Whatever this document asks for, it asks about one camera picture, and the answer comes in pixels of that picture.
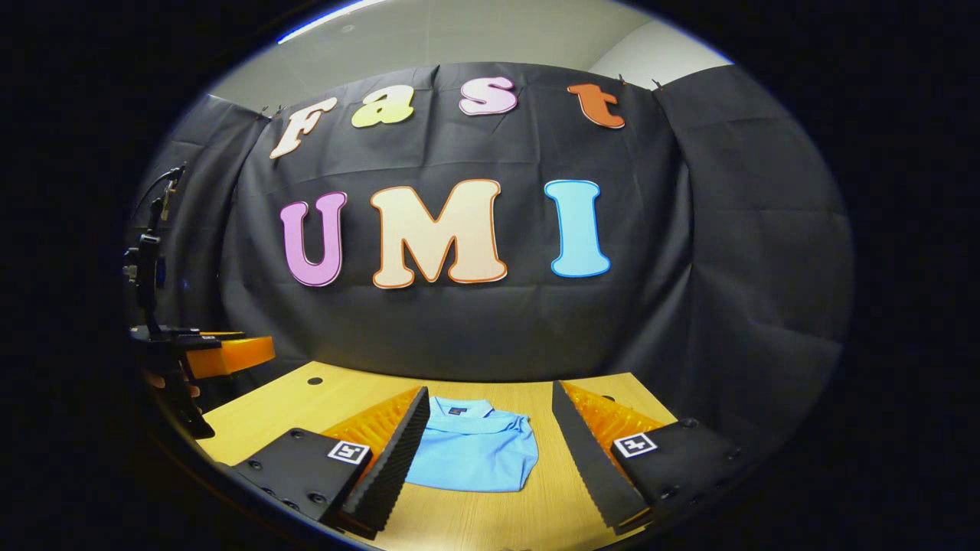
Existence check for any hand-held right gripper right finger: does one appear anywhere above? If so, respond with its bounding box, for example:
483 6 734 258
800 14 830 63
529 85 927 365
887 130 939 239
550 380 745 536

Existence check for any light blue T-shirt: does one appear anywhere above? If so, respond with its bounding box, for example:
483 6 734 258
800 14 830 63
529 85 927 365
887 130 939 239
403 395 540 494

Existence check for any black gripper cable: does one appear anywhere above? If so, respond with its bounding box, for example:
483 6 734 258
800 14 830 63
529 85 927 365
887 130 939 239
129 164 188 234

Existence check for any black backdrop cloth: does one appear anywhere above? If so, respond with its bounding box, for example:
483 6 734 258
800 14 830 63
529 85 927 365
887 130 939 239
125 61 855 460

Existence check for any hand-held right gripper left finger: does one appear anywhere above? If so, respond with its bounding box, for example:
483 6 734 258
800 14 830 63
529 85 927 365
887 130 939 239
233 385 432 538

